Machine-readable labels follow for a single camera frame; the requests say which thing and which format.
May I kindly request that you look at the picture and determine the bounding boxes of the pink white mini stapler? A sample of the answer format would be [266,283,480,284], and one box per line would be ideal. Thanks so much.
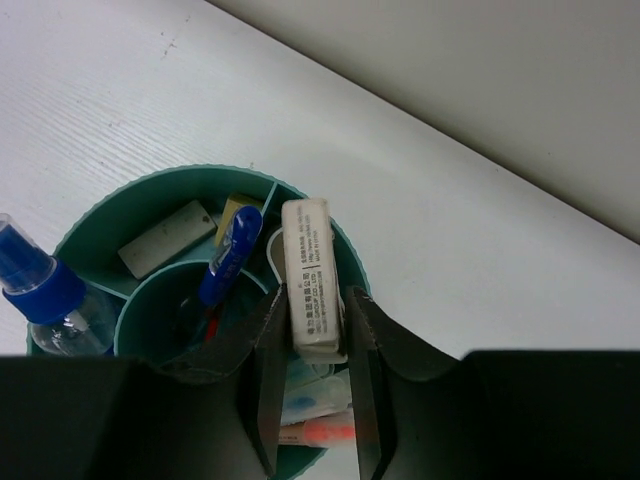
[266,226,286,284]

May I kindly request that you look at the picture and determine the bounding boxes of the grey white eraser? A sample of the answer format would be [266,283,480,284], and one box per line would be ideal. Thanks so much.
[118,200,217,280]

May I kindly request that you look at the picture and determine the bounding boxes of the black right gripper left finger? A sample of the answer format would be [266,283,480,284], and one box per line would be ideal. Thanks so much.
[1,287,288,479]

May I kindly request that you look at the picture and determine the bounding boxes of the blue gel pen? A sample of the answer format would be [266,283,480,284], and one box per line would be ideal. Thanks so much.
[198,205,263,307]

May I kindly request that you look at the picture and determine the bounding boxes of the yellow eraser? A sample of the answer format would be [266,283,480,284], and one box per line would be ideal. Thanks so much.
[213,192,266,249]

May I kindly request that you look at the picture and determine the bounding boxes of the red gel pen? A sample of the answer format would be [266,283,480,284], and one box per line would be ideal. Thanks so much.
[203,305,223,344]

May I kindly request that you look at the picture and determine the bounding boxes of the white staples box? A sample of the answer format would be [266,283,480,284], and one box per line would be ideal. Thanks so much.
[281,198,347,364]

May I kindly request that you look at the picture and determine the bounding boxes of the clear blue spray bottle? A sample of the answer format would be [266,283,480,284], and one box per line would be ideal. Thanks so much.
[1,213,118,357]

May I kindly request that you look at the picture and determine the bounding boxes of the blue highlighter pen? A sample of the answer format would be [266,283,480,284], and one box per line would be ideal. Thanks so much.
[280,360,333,425]

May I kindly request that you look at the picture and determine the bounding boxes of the orange highlighter pen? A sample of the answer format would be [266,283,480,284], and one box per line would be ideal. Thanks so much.
[279,417,356,448]

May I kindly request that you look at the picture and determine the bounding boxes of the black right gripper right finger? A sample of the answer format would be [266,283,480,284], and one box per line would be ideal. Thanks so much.
[345,287,639,479]

